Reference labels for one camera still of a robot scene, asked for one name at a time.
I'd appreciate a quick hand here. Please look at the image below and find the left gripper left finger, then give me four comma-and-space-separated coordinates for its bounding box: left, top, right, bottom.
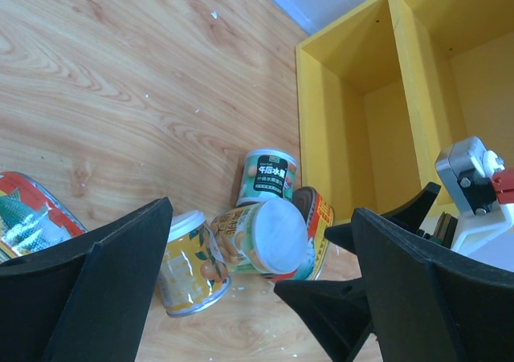
1, 197, 173, 361

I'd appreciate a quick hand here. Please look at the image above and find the red yellow fish tin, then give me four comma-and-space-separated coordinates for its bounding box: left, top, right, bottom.
0, 171, 88, 262

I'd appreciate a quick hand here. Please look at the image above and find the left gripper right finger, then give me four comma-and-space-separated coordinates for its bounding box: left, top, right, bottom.
351, 208, 513, 361

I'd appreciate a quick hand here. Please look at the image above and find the orange fruit can lying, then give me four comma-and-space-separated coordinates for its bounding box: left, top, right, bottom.
157, 210, 231, 317

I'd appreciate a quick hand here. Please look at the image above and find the yellow cabinet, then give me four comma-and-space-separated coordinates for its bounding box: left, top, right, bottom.
296, 0, 513, 223

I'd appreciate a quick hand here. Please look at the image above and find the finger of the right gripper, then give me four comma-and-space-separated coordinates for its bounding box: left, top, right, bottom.
323, 181, 443, 254
274, 278, 373, 361

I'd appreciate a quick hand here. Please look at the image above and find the white lid yellow can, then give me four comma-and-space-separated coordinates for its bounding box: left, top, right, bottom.
210, 198, 308, 275

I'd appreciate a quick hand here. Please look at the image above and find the green fruit can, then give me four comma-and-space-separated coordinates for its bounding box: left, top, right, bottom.
236, 148, 298, 207

